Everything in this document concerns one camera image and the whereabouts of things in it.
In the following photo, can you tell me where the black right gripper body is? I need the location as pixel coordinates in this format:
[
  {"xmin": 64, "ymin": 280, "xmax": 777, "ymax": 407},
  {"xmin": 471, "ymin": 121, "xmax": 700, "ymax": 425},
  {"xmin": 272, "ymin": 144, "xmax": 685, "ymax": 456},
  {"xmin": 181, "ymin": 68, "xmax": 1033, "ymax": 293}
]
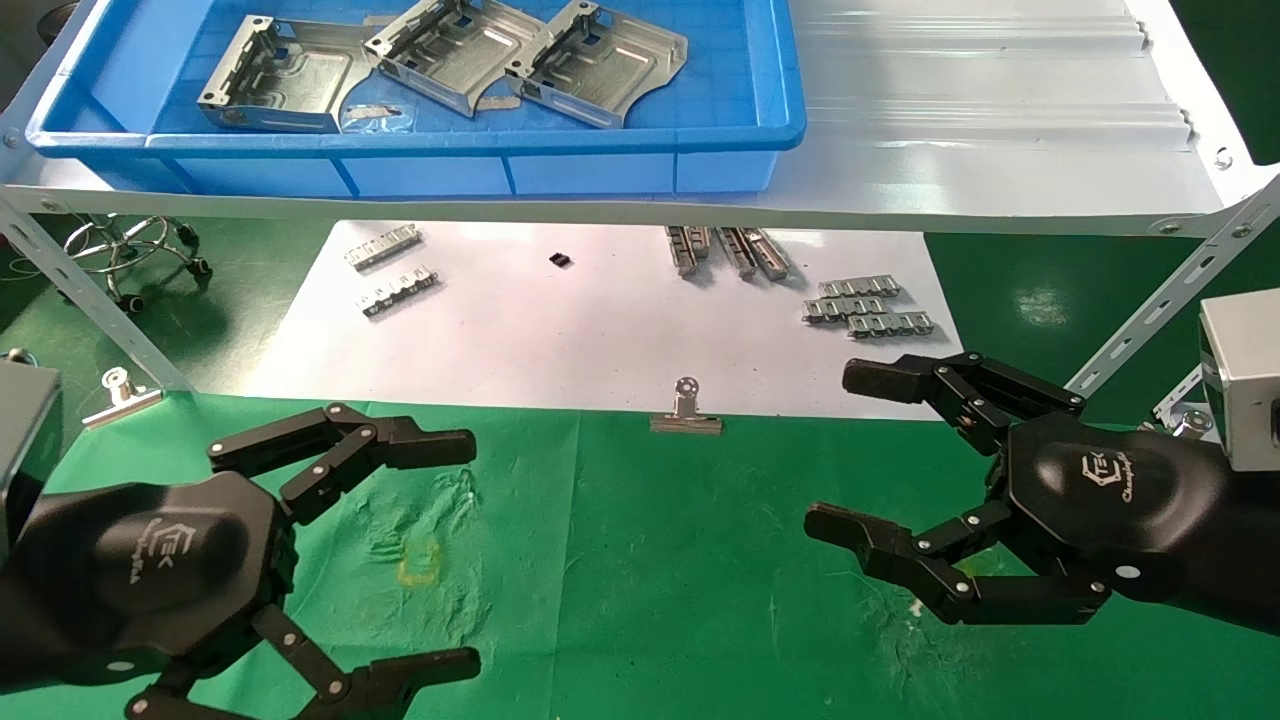
[{"xmin": 1004, "ymin": 411, "xmax": 1228, "ymax": 602}]

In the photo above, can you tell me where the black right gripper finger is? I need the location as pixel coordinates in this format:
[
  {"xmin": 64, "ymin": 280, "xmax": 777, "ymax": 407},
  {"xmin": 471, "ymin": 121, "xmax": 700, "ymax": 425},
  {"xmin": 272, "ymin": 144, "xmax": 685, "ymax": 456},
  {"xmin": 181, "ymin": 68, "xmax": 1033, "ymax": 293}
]
[
  {"xmin": 842, "ymin": 351, "xmax": 1088, "ymax": 458},
  {"xmin": 803, "ymin": 498, "xmax": 1113, "ymax": 627}
]

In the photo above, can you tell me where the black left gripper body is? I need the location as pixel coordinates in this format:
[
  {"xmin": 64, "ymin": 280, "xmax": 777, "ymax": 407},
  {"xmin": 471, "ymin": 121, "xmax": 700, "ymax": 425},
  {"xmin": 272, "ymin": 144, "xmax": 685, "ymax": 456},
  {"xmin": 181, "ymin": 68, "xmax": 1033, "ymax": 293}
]
[{"xmin": 28, "ymin": 470, "xmax": 299, "ymax": 687}]

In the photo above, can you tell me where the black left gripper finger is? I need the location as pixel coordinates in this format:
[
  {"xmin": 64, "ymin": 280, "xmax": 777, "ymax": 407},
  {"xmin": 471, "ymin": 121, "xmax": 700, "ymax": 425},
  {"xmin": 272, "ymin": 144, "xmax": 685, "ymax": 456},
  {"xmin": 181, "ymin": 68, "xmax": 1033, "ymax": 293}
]
[
  {"xmin": 208, "ymin": 403, "xmax": 477, "ymax": 526},
  {"xmin": 125, "ymin": 603, "xmax": 482, "ymax": 720}
]

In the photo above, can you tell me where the stamped sheet metal bracket part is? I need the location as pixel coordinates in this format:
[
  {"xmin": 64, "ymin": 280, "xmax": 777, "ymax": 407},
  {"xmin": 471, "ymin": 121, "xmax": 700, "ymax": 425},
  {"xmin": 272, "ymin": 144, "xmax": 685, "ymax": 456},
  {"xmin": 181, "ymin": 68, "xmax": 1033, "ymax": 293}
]
[
  {"xmin": 362, "ymin": 0, "xmax": 553, "ymax": 119},
  {"xmin": 197, "ymin": 14, "xmax": 373, "ymax": 134},
  {"xmin": 503, "ymin": 0, "xmax": 689, "ymax": 129}
]

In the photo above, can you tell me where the silver binder clip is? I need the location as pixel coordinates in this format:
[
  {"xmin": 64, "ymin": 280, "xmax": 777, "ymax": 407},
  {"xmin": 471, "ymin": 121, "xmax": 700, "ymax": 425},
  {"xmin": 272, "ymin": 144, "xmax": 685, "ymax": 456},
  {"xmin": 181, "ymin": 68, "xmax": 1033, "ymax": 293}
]
[
  {"xmin": 650, "ymin": 376, "xmax": 724, "ymax": 436},
  {"xmin": 82, "ymin": 367, "xmax": 164, "ymax": 430}
]

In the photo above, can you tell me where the white perforated angle strut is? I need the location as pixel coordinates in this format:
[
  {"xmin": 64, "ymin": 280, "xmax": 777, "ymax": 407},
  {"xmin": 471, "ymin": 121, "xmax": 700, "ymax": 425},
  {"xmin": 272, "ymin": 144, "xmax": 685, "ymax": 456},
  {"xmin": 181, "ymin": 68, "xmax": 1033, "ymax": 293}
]
[
  {"xmin": 0, "ymin": 193, "xmax": 197, "ymax": 394},
  {"xmin": 1064, "ymin": 174, "xmax": 1280, "ymax": 397}
]

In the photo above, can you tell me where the white paper sheet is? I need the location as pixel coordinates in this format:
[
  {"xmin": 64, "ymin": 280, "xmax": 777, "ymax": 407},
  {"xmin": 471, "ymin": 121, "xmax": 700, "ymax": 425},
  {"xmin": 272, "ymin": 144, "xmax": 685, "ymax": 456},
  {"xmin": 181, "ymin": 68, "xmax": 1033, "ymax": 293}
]
[{"xmin": 245, "ymin": 220, "xmax": 953, "ymax": 422}]

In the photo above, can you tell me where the chrome stool base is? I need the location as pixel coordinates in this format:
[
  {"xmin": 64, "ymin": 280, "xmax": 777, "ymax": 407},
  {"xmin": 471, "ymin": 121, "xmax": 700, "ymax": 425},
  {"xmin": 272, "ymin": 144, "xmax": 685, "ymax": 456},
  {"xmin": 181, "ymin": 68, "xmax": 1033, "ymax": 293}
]
[{"xmin": 60, "ymin": 214, "xmax": 213, "ymax": 313}]

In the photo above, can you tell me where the green cloth mat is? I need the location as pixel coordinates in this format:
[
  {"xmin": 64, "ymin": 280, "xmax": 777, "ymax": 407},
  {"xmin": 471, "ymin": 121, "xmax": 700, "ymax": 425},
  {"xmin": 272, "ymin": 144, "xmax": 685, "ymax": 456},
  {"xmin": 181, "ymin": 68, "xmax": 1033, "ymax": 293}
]
[{"xmin": 0, "ymin": 388, "xmax": 1280, "ymax": 720}]

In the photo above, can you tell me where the clear plastic film scrap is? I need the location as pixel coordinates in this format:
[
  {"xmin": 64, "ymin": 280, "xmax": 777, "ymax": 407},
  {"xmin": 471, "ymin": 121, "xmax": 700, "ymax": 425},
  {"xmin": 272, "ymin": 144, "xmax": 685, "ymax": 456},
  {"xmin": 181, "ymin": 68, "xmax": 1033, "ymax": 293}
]
[{"xmin": 340, "ymin": 100, "xmax": 407, "ymax": 136}]

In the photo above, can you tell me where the blue plastic bin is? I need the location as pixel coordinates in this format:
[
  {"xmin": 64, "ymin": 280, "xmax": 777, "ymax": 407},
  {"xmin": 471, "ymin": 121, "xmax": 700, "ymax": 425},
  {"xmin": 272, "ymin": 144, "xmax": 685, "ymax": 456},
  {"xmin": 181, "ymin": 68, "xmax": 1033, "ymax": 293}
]
[{"xmin": 25, "ymin": 0, "xmax": 809, "ymax": 198}]

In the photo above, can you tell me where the white bolted corner bracket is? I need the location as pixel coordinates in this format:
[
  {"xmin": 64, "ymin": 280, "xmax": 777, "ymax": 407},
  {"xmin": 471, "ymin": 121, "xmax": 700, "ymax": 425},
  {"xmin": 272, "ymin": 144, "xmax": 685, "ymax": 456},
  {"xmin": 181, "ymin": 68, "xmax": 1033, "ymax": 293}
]
[{"xmin": 1149, "ymin": 364, "xmax": 1218, "ymax": 442}]

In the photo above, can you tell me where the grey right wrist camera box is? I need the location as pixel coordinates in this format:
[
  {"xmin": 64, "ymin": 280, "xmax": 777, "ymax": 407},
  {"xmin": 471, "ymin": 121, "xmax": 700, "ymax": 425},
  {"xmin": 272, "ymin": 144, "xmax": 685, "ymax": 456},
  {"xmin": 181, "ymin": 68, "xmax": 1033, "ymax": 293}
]
[{"xmin": 1198, "ymin": 289, "xmax": 1280, "ymax": 474}]

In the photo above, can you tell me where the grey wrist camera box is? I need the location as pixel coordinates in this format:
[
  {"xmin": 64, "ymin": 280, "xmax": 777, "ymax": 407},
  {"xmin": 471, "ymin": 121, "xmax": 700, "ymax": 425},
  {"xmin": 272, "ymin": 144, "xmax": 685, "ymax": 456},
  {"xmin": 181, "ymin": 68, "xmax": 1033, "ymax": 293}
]
[
  {"xmin": 1198, "ymin": 289, "xmax": 1280, "ymax": 474},
  {"xmin": 0, "ymin": 358, "xmax": 64, "ymax": 547}
]

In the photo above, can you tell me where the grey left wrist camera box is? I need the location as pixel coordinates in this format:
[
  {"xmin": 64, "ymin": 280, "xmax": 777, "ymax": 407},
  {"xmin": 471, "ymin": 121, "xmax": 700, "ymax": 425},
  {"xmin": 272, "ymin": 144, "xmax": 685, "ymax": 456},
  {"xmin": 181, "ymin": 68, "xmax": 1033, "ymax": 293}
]
[{"xmin": 0, "ymin": 358, "xmax": 64, "ymax": 547}]

